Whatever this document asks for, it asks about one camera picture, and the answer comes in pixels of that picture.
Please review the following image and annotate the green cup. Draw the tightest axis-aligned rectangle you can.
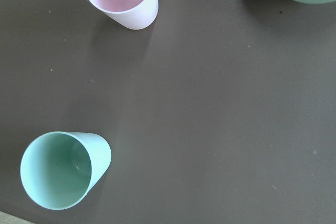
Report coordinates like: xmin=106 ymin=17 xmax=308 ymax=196
xmin=20 ymin=131 xmax=112 ymax=210

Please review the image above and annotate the bamboo cutting board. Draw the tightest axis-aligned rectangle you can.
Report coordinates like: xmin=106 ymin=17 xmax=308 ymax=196
xmin=0 ymin=211 xmax=34 ymax=224

